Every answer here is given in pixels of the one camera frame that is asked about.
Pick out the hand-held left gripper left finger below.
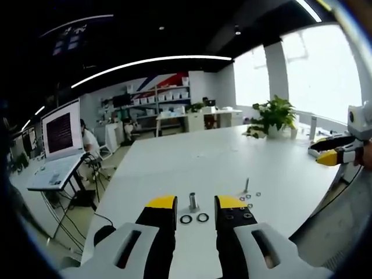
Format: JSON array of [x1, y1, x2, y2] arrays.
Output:
[[59, 195, 178, 279]]

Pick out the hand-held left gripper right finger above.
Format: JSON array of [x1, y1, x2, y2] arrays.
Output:
[[214, 195, 335, 279]]

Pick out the thick metal threaded stud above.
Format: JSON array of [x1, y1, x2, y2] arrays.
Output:
[[188, 192, 201, 212]]

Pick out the person's right hand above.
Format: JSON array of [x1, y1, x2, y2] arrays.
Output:
[[353, 146, 372, 170]]

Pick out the white bottle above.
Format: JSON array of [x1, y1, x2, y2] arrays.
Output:
[[309, 116, 318, 141]]

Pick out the dark round object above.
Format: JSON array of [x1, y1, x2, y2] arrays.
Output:
[[93, 224, 117, 248]]

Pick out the grey fabric chair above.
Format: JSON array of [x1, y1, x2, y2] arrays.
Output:
[[289, 162, 372, 270]]

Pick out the green potted plant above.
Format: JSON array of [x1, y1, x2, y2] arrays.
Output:
[[250, 94, 298, 138]]

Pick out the white cabinet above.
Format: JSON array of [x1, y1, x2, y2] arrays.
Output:
[[185, 106, 244, 132]]

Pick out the short ceiling light strip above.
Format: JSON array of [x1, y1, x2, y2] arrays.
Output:
[[295, 0, 323, 23]]

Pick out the white desk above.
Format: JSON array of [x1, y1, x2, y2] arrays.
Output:
[[155, 111, 187, 138]]

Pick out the white storage shelf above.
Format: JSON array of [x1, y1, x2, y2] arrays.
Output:
[[100, 77, 192, 117]]

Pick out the long ceiling light strip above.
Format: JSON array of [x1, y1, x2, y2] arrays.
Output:
[[70, 55, 234, 90]]

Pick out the black cables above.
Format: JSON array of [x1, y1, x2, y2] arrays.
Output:
[[40, 191, 114, 252]]

